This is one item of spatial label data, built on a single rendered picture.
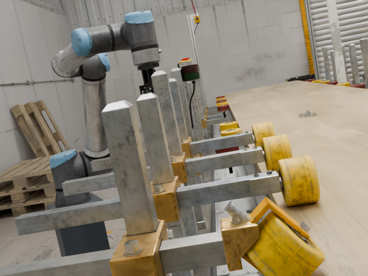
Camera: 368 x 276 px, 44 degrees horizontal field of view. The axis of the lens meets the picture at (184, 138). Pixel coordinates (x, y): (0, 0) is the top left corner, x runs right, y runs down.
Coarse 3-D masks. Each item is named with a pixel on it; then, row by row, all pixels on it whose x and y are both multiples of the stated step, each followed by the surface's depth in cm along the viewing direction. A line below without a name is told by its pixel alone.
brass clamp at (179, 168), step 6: (180, 156) 104; (186, 156) 108; (174, 162) 98; (180, 162) 98; (174, 168) 98; (180, 168) 98; (174, 174) 98; (180, 174) 98; (186, 174) 100; (180, 180) 98; (186, 180) 98
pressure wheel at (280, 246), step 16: (272, 224) 50; (288, 224) 54; (256, 240) 51; (272, 240) 49; (288, 240) 48; (304, 240) 52; (256, 256) 50; (272, 256) 49; (288, 256) 48; (304, 256) 48; (320, 256) 49; (272, 272) 49; (288, 272) 49; (304, 272) 49
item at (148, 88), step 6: (138, 66) 144; (144, 66) 141; (150, 66) 141; (156, 66) 144; (144, 72) 144; (150, 72) 144; (144, 78) 142; (150, 78) 144; (144, 84) 142; (150, 84) 142; (144, 90) 144; (150, 90) 144
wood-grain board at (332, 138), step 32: (256, 96) 326; (288, 96) 278; (320, 96) 242; (352, 96) 215; (288, 128) 158; (320, 128) 146; (352, 128) 135; (320, 160) 104; (352, 160) 98; (320, 192) 81; (352, 192) 77; (320, 224) 66; (352, 224) 64; (352, 256) 54
